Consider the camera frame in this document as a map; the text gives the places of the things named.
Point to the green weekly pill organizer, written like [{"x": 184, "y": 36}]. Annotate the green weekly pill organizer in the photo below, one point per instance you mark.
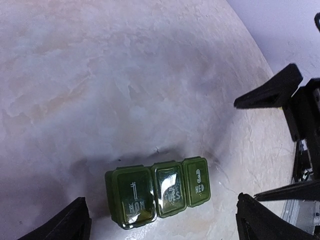
[{"x": 138, "y": 195}]

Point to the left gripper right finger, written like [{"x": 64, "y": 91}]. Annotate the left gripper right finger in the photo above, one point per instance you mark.
[{"x": 256, "y": 222}]

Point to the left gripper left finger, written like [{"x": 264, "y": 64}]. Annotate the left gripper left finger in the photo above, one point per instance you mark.
[{"x": 71, "y": 223}]

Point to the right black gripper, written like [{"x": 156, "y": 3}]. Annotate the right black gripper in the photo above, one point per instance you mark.
[{"x": 301, "y": 106}]

